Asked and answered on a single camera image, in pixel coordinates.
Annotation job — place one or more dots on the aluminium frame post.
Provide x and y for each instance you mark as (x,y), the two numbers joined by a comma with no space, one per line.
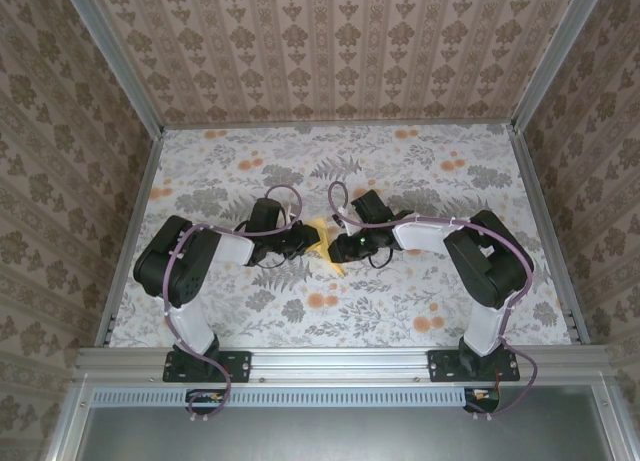
(612,426)
(67,426)
(555,56)
(113,56)

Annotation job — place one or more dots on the aluminium back rail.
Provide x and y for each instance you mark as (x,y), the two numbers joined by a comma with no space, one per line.
(350,124)

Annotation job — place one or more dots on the floral patterned table cover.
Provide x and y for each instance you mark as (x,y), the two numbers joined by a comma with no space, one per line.
(300,321)

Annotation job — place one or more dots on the yellow paper sheet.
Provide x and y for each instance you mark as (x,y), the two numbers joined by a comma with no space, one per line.
(324,248)

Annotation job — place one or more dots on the aluminium front rail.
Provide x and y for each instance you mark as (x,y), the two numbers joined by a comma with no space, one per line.
(340,363)

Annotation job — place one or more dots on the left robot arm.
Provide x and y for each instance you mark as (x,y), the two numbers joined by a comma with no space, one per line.
(175,271)

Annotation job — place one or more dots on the steel sheet panel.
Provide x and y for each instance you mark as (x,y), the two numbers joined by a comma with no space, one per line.
(350,436)

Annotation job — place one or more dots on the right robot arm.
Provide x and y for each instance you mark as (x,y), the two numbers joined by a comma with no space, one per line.
(490,261)

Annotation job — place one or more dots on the small black controller board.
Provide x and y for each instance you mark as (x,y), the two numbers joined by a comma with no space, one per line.
(482,398)
(205,398)

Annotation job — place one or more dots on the aluminium side rail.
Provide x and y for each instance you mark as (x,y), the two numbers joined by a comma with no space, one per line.
(535,181)
(146,181)

